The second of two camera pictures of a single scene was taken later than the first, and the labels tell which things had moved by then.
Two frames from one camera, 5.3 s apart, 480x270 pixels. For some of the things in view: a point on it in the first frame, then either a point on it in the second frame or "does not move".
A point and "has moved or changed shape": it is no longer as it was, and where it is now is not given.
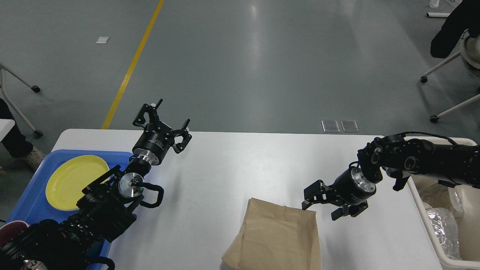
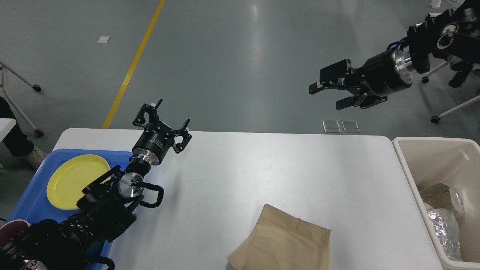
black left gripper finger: [152, 110] does not move
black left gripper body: [153, 145] does not move
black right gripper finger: [316, 193] → [333, 76]
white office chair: [470, 53] → [407, 82]
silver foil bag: [445, 227] does not move
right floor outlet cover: [349, 126] does not move
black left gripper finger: [184, 132] does not move
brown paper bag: [275, 237] has moved or changed shape
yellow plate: [65, 185] does not move
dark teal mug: [95, 249] does not move
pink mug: [12, 230] does not move
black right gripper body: [351, 189] → [382, 74]
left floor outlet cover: [330, 126] does not move
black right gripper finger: [338, 212] → [345, 102]
